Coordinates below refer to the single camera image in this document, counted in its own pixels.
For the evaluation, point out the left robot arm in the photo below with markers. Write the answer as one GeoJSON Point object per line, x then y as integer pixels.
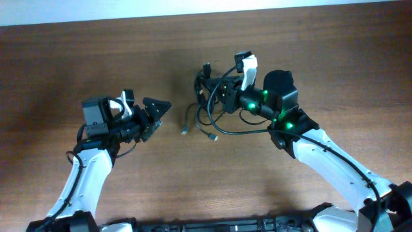
{"type": "Point", "coordinates": [109, 122]}

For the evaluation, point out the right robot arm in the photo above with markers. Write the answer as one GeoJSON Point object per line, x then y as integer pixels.
{"type": "Point", "coordinates": [376, 203]}

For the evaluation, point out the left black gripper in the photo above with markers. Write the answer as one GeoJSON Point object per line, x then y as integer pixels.
{"type": "Point", "coordinates": [146, 122]}

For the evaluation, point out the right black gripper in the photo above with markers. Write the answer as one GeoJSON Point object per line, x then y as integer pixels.
{"type": "Point", "coordinates": [230, 96]}

